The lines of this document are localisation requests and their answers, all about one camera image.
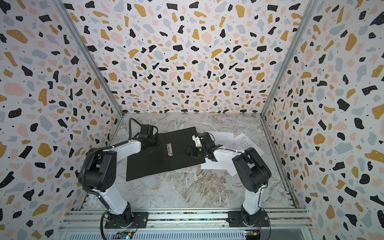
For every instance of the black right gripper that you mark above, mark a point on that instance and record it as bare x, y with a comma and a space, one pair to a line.
196, 149

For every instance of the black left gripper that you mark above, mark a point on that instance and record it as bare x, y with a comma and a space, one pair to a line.
158, 140

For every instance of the white text paper sheet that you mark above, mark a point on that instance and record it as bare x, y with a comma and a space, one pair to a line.
214, 165

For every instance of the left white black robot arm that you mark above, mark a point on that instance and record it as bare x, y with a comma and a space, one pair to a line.
99, 171

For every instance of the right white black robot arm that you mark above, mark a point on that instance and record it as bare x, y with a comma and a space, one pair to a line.
253, 172

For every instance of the silver folder clip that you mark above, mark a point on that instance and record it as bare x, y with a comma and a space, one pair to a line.
169, 150

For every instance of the left green circuit board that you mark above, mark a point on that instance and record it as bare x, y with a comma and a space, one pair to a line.
124, 236

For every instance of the right circuit board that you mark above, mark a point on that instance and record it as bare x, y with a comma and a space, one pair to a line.
253, 234

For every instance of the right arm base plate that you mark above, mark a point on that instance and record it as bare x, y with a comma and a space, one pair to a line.
237, 219

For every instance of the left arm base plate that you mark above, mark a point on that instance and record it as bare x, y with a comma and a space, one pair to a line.
135, 220

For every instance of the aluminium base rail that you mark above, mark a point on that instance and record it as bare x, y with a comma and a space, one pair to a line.
189, 224

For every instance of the aluminium corner post left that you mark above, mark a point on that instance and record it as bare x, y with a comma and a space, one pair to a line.
64, 15

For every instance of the aluminium corner post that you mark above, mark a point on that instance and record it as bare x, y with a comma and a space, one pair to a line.
64, 15
290, 54

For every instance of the aluminium corner post right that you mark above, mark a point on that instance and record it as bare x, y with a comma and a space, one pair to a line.
290, 54

